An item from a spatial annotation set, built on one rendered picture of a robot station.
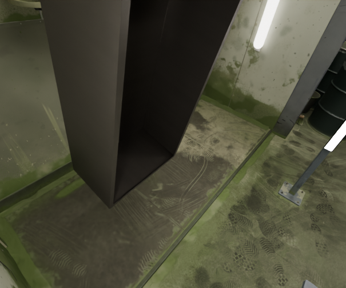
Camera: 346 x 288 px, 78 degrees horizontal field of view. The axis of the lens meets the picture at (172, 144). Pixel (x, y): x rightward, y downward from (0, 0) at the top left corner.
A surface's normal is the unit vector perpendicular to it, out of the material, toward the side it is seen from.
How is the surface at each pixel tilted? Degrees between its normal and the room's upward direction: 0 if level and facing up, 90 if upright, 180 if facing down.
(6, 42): 57
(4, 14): 90
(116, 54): 91
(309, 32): 90
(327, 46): 90
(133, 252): 0
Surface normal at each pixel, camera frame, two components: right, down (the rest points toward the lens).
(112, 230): 0.10, -0.73
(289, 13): -0.64, 0.47
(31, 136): 0.69, 0.01
